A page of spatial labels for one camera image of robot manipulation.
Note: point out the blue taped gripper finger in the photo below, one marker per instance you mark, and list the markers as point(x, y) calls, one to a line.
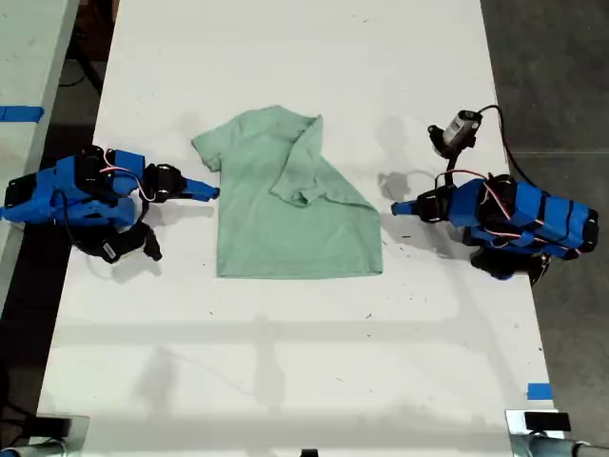
point(406, 213)
point(199, 194)
point(406, 205)
point(200, 185)

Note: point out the pale green T-shirt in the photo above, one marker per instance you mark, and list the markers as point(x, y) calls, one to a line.
point(295, 224)

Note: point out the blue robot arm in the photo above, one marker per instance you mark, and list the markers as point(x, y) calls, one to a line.
point(533, 214)
point(62, 195)

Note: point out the long blue tape strip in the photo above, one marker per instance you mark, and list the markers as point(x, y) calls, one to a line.
point(19, 113)

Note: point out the white side table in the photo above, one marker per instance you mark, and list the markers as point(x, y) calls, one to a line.
point(24, 71)

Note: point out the short blue tape strip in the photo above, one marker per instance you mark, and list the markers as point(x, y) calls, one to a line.
point(539, 391)

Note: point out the grey metal pipe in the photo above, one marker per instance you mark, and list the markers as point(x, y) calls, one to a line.
point(556, 447)
point(28, 450)

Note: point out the black camera stalk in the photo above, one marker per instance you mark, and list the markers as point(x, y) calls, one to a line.
point(452, 166)
point(143, 212)

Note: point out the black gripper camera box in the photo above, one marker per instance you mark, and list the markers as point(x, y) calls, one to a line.
point(126, 243)
point(454, 131)

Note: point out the black box on metal bracket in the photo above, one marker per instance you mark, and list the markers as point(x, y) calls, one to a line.
point(52, 427)
point(547, 422)

